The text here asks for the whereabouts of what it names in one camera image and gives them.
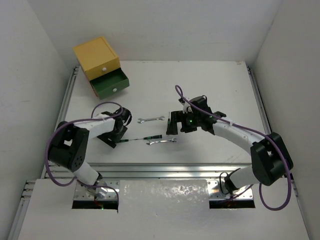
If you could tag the red bottom drawer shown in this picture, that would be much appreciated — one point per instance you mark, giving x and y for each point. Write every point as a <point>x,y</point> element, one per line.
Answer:
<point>95,93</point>

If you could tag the white front cover panel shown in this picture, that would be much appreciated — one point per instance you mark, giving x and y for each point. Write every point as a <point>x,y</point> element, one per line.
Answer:
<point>155,210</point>

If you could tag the silver open-end wrench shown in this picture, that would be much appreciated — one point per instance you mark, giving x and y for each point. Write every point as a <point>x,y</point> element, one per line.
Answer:
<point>152,142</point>
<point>143,120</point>

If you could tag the aluminium front frame rails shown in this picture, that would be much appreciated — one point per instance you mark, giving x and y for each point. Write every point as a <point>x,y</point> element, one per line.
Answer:
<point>195,156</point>

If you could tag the yellow top drawer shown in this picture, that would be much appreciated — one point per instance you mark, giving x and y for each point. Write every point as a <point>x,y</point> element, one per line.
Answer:
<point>102,69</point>

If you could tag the yellow drawer cabinet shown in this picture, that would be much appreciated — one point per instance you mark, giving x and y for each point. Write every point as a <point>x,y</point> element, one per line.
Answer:
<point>94,52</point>

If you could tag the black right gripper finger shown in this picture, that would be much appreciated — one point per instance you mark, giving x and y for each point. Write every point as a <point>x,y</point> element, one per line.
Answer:
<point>172,128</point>
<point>188,123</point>

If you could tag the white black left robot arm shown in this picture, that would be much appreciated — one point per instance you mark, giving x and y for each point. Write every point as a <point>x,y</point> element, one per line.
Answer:
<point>68,146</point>

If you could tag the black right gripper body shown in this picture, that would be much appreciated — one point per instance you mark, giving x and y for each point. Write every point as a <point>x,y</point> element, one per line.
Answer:
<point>198,116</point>

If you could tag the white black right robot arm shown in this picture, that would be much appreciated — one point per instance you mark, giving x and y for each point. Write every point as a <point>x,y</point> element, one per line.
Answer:
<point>270,159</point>

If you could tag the green drawer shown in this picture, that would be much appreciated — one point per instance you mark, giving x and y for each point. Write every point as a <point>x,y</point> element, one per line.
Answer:
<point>110,83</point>

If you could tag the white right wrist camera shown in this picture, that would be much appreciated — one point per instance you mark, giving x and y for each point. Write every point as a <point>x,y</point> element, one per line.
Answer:
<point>186,108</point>

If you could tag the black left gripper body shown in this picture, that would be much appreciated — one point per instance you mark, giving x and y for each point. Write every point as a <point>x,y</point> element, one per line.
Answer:
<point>110,138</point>

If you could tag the green black screwdriver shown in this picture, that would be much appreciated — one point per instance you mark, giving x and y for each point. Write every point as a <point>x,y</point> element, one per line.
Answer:
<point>153,137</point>
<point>169,119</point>

